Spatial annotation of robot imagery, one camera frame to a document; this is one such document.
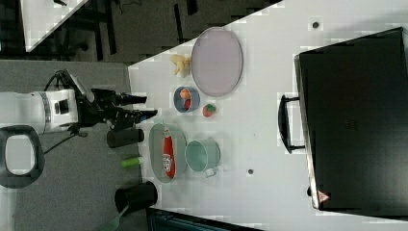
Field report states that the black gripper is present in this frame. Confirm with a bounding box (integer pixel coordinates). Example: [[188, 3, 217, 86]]
[[75, 89, 158, 131]]

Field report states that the red ketchup bottle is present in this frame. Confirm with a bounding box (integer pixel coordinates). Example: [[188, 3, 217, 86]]
[[163, 128, 176, 179]]

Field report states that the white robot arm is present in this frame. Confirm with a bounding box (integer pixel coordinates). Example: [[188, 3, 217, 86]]
[[1, 90, 158, 189]]

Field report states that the black cylinder near strainer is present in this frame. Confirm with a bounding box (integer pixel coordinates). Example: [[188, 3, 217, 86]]
[[107, 129, 144, 148]]

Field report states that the blue bowl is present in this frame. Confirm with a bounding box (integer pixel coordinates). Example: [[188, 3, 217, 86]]
[[173, 87, 200, 113]]

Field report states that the green marker tube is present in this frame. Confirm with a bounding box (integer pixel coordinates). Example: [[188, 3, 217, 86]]
[[120, 157, 143, 168]]

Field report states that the orange fruit in bowl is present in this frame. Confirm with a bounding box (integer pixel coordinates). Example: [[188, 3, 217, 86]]
[[180, 89, 191, 99]]

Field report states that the red strawberry in bowl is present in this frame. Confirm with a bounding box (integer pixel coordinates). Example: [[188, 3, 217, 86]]
[[184, 99, 191, 111]]

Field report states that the yellow banana bunch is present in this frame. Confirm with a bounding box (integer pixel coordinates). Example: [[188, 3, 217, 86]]
[[170, 55, 191, 78]]

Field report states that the red strawberry on table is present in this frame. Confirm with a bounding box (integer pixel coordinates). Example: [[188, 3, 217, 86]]
[[202, 104, 217, 117]]

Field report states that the green mug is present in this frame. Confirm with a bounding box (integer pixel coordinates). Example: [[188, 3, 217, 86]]
[[185, 139, 220, 177]]

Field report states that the black cylinder at corner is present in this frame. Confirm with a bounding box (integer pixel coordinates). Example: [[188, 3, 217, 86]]
[[115, 181, 158, 216]]

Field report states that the large lilac plate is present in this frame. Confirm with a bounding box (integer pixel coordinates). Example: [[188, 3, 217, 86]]
[[191, 27, 242, 97]]

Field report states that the white side table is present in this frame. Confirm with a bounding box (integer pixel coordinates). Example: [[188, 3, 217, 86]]
[[19, 0, 89, 52]]

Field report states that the black toaster oven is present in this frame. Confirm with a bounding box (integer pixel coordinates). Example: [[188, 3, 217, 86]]
[[294, 27, 408, 220]]

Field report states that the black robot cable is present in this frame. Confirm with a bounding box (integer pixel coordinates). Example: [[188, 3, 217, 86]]
[[42, 69, 89, 155]]

